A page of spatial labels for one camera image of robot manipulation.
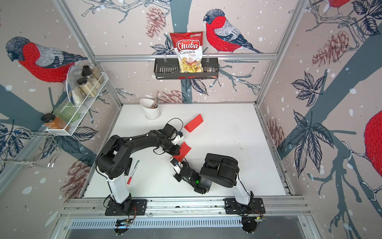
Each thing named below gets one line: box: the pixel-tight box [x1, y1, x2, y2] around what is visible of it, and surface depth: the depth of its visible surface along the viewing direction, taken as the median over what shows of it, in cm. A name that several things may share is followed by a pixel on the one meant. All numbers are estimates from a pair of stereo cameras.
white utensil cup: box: [139, 98, 161, 120], surface depth 110 cm
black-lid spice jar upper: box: [81, 64, 105, 85], surface depth 86 cm
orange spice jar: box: [40, 113, 71, 131], surface depth 63 cm
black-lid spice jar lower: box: [77, 77, 98, 98], surface depth 78 cm
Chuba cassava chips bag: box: [170, 31, 204, 74], surface depth 83 cm
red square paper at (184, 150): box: [172, 141, 192, 162], surface depth 95 cm
